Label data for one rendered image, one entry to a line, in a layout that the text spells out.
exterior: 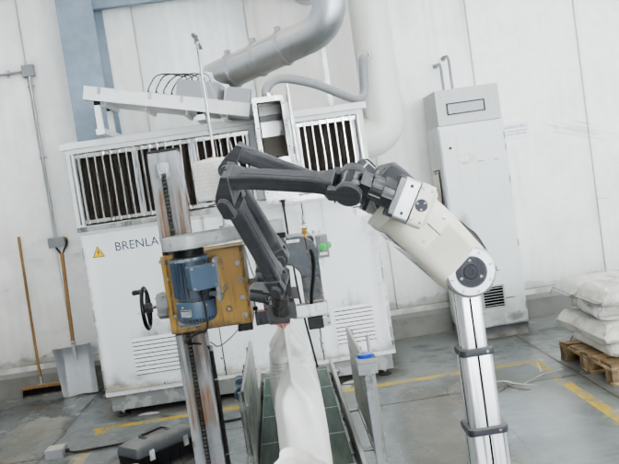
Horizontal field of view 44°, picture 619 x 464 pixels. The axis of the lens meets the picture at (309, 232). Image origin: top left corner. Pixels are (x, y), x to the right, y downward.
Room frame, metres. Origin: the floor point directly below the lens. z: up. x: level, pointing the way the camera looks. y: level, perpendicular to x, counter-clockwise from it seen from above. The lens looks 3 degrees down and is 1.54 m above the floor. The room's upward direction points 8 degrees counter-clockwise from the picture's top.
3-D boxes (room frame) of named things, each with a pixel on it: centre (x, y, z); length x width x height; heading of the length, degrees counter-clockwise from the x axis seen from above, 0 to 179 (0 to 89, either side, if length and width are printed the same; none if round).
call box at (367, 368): (2.97, -0.14, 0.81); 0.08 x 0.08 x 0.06; 2
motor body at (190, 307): (2.92, 0.47, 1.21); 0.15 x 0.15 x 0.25
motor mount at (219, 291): (2.99, 0.39, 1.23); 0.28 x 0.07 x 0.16; 2
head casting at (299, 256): (3.21, 0.11, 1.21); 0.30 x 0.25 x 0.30; 2
